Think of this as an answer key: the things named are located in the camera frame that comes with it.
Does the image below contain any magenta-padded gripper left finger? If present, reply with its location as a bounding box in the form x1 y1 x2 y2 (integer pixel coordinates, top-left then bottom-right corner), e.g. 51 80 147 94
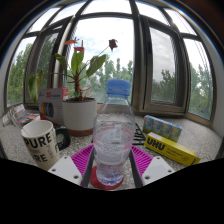
47 143 96 188

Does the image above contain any colourful flat card pack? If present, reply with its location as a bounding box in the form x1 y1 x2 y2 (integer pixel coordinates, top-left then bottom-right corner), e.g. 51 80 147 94
18 112 42 126

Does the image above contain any yellow glue box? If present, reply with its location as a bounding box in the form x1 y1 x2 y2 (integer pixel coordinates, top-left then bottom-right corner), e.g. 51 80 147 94
143 131 202 167

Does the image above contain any white box with coloured rings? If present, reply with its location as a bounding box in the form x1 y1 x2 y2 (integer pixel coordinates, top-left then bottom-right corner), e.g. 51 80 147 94
37 87 70 127

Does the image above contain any red-flowered plant in white pot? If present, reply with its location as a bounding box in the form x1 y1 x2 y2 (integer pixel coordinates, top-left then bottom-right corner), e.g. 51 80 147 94
27 37 119 137

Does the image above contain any clear plastic package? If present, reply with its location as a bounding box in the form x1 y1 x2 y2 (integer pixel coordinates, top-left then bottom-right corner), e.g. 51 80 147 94
2 103 26 127

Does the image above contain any cream mug with black lettering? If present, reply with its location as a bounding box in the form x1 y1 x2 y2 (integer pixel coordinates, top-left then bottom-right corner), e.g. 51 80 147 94
20 119 72 172

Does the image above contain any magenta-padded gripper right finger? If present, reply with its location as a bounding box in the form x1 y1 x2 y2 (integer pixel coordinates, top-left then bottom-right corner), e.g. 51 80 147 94
127 144 175 189

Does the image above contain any clear blue-capped water bottle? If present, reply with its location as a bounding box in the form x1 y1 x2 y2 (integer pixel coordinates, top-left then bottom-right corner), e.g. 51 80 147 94
92 78 136 187

